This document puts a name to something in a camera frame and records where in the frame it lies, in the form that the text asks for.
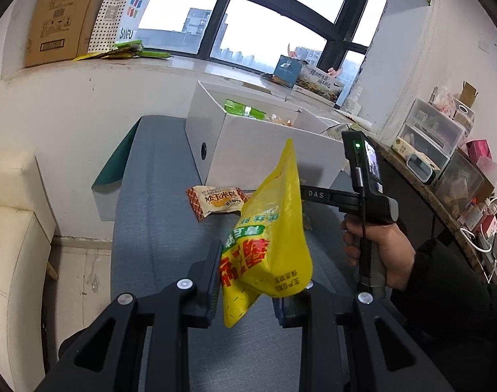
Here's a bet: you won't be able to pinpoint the long green snack packet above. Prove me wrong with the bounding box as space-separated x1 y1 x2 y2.
224 99 266 121

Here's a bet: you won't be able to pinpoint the white cardboard storage box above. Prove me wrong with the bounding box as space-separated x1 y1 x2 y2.
185 81 346 190

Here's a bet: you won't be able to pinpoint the pink gift box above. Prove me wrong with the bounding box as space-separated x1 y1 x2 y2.
466 139 497 185

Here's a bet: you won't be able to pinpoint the white bottle on sill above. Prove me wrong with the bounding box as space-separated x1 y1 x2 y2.
341 85 362 115

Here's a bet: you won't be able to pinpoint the cream leather sofa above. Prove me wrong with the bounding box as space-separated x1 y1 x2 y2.
0 151 56 391

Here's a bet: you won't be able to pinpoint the white black alarm clock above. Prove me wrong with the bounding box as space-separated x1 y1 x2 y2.
406 153 439 185

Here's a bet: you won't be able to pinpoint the yellow snack bag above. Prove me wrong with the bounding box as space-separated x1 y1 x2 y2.
219 139 313 328

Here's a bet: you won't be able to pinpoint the dark wooden side shelf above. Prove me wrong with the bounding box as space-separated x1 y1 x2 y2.
374 142 497 284

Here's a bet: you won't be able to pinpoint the cream seaweed snack bag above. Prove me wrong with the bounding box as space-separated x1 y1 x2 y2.
320 123 353 142

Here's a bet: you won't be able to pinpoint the brown patterned cookie packet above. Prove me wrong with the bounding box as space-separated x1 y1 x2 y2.
185 186 250 222

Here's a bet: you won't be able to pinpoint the person's right hand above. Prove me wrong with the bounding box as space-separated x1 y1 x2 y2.
341 215 415 290

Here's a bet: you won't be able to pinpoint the clear plastic drawer unit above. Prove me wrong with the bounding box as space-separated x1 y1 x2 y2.
398 98 465 169

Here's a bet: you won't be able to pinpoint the green snack packets on sill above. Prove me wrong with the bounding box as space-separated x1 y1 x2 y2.
74 40 171 61

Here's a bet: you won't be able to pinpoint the white SANFU paper bag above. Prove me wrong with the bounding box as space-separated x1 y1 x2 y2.
88 0 150 53

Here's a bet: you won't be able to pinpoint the blue small box on sill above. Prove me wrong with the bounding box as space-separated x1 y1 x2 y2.
272 55 303 89

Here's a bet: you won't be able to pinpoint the printed long box on sill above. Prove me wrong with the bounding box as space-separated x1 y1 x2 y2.
296 65 344 103

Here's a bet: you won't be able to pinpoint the round cracker packet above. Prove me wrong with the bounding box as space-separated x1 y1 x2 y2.
266 113 293 126

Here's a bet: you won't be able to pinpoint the brown cardboard box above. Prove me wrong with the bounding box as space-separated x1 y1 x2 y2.
24 0 103 67

